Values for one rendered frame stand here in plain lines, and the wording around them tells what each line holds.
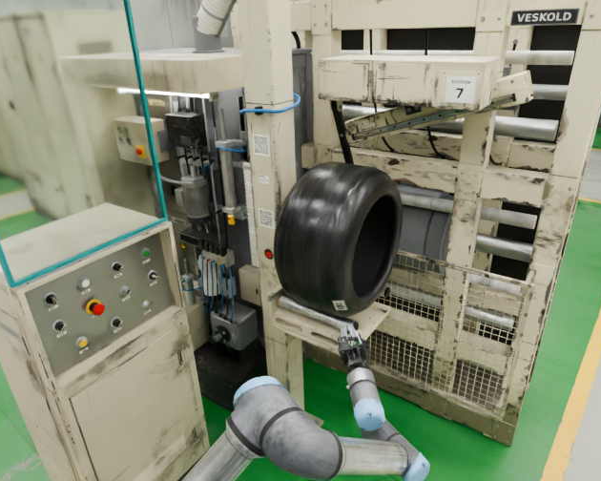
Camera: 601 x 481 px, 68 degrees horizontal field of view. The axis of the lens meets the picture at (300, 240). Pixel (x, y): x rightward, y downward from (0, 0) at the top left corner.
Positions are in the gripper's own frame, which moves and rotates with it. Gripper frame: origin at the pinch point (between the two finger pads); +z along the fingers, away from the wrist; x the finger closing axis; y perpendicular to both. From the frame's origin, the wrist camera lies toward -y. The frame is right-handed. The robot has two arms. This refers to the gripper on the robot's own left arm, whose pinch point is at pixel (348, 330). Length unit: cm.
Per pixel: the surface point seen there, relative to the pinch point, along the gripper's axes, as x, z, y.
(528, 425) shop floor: -72, 26, -128
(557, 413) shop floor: -91, 31, -133
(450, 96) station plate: -53, 37, 51
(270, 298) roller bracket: 26.5, 30.9, -3.3
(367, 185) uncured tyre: -19.6, 26.9, 34.4
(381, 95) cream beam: -34, 52, 53
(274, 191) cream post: 13, 47, 33
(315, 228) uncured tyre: 0.8, 16.9, 30.4
